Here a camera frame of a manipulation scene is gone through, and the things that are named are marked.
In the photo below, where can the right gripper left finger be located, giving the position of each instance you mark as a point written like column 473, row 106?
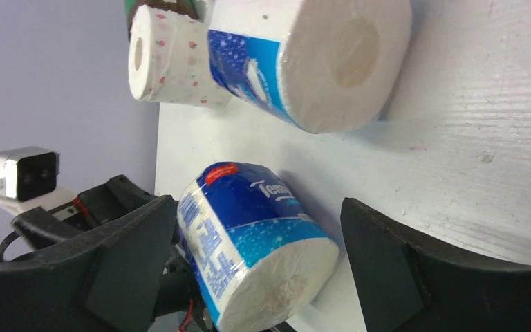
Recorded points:
column 106, row 279

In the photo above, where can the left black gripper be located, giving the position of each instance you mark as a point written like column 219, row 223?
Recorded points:
column 116, row 215

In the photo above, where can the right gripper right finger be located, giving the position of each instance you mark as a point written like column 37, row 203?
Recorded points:
column 407, row 280

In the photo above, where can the blue paper roll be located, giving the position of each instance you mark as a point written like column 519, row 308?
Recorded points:
column 257, row 255

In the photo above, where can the floral white paper roll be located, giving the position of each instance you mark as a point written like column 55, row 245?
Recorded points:
column 169, row 60

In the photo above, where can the near green brown roll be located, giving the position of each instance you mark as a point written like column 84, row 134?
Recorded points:
column 179, row 6

